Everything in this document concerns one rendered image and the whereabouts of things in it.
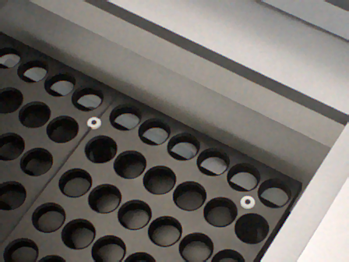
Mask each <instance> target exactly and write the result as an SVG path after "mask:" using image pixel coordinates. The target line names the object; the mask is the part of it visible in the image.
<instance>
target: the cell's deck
mask: <svg viewBox="0 0 349 262"><path fill-rule="evenodd" d="M27 1H29V2H32V3H34V4H37V5H40V6H42V7H44V8H46V9H48V10H50V11H52V12H54V13H56V14H58V15H60V16H63V17H65V18H66V19H69V20H71V21H73V22H74V23H77V24H79V25H80V26H82V27H85V28H87V29H88V30H92V31H93V32H94V33H96V34H99V35H101V36H102V37H105V38H107V39H108V40H110V41H113V42H115V43H116V44H120V45H121V46H123V47H125V48H127V49H129V50H131V51H134V52H135V53H137V54H139V55H141V56H143V57H145V58H148V59H150V60H152V61H154V62H156V63H158V64H160V65H162V66H164V67H166V68H168V69H170V70H172V71H174V72H176V73H178V74H181V75H182V76H184V77H186V78H188V79H190V80H192V81H194V82H196V83H198V84H200V85H202V86H204V87H206V88H209V89H211V90H213V91H215V92H217V93H218V94H221V95H223V96H225V97H227V98H230V99H232V100H234V101H237V102H239V103H241V104H243V105H245V106H247V107H249V108H251V109H253V110H255V111H257V112H258V113H260V114H262V115H265V116H266V117H269V118H271V119H273V120H275V121H277V122H279V123H281V124H283V125H285V126H287V127H289V128H291V129H293V130H295V131H297V132H300V133H302V134H304V135H306V136H308V137H310V138H312V139H314V140H316V141H318V142H320V143H322V144H324V145H326V146H328V147H331V148H332V150H331V151H330V152H329V154H328V156H327V157H326V159H325V161H324V162H323V164H322V165H321V166H320V168H319V170H318V171H317V173H316V174H315V176H314V177H313V179H312V181H311V182H310V183H309V185H308V187H307V189H306V190H305V192H304V193H303V194H302V196H301V198H300V200H299V201H298V203H297V204H296V206H295V207H294V210H293V211H292V212H291V214H290V215H289V217H288V219H287V220H286V221H285V223H284V225H283V227H282V228H281V230H280V231H279V233H277V235H276V237H275V239H274V240H273V241H272V243H271V245H270V247H269V248H268V250H267V251H266V253H265V254H264V256H263V258H262V259H261V261H260V262H295V261H296V260H297V259H298V257H299V255H300V254H301V252H302V250H303V249H304V247H305V245H306V244H307V242H308V241H309V239H310V237H311V236H312V234H313V233H314V231H315V230H316V228H317V227H318V225H319V223H320V222H321V220H322V219H323V217H324V215H325V213H326V212H327V210H328V209H329V207H330V205H331V203H332V202H333V200H334V199H335V197H336V195H337V194H338V192H339V191H340V188H341V187H342V185H343V183H344V181H345V179H346V178H347V176H348V174H349V40H348V39H346V38H344V37H341V36H339V35H337V34H334V33H332V32H330V31H328V30H325V29H323V28H322V27H318V26H316V25H315V24H313V23H310V22H308V21H306V20H304V19H299V18H298V17H296V16H292V15H291V14H289V13H287V12H284V11H282V10H280V9H277V8H275V7H273V6H271V5H268V4H266V3H265V2H262V1H260V0H27Z"/></svg>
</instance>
